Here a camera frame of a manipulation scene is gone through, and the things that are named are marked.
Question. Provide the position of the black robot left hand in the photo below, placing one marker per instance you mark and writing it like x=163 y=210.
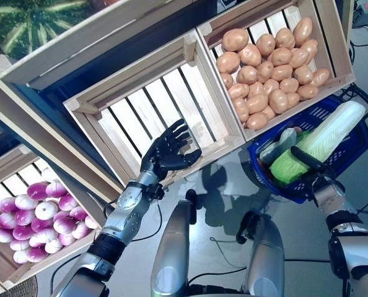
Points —
x=165 y=154

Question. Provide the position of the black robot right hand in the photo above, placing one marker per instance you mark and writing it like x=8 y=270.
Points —
x=308 y=159

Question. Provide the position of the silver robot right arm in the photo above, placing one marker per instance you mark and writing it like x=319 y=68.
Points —
x=335 y=204

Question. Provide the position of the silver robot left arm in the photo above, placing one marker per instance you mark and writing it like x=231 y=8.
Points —
x=128 y=210

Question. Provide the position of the blue plastic shopping basket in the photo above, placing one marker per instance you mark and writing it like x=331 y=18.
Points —
x=362 y=136

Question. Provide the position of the wooden slatted crate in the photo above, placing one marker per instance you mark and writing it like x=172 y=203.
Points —
x=171 y=102

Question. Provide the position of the tan potato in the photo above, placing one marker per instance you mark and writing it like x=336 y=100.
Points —
x=308 y=92
x=265 y=44
x=293 y=99
x=303 y=31
x=320 y=77
x=256 y=120
x=284 y=37
x=235 y=39
x=256 y=103
x=268 y=112
x=240 y=108
x=277 y=101

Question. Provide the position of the silver robot left leg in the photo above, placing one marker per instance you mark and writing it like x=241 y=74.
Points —
x=171 y=247

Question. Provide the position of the purple white onion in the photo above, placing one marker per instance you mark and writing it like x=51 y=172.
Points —
x=91 y=222
x=24 y=217
x=78 y=213
x=67 y=201
x=46 y=209
x=36 y=190
x=81 y=230
x=56 y=188
x=67 y=239
x=7 y=204
x=26 y=202
x=64 y=225

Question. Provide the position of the wooden potato crate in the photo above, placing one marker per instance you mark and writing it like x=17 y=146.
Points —
x=332 y=37

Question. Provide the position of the wooden pumpkin crate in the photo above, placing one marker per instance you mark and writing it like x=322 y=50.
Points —
x=78 y=52

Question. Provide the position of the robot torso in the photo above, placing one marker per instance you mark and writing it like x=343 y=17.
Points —
x=218 y=292

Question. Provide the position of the wooden onion crate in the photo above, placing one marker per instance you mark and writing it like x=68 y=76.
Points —
x=47 y=269

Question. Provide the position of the green striped pumpkin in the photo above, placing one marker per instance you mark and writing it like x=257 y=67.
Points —
x=32 y=24

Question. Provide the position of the wooden shelf frame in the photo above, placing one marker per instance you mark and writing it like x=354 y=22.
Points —
x=47 y=130

